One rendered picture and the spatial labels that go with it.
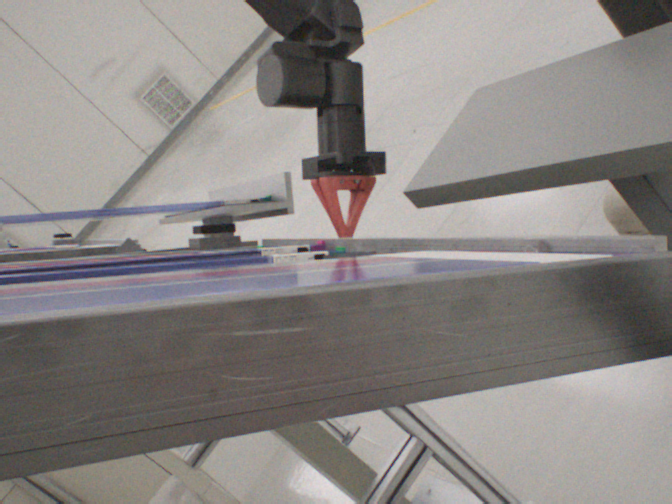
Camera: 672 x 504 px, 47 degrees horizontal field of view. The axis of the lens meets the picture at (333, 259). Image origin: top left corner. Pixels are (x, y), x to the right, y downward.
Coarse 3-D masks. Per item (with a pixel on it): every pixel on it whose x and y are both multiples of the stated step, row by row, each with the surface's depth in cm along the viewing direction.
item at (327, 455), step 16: (272, 432) 134; (288, 432) 132; (304, 432) 134; (320, 432) 135; (304, 448) 133; (320, 448) 135; (336, 448) 137; (320, 464) 135; (336, 464) 136; (352, 464) 138; (336, 480) 136; (352, 480) 138; (368, 480) 140; (432, 480) 162; (352, 496) 139; (416, 496) 162; (432, 496) 159; (448, 496) 155; (464, 496) 152
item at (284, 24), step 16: (256, 0) 87; (272, 0) 87; (288, 0) 86; (304, 0) 87; (320, 0) 88; (272, 16) 89; (288, 16) 88; (304, 16) 88; (320, 16) 87; (288, 32) 90; (304, 32) 91; (320, 32) 89
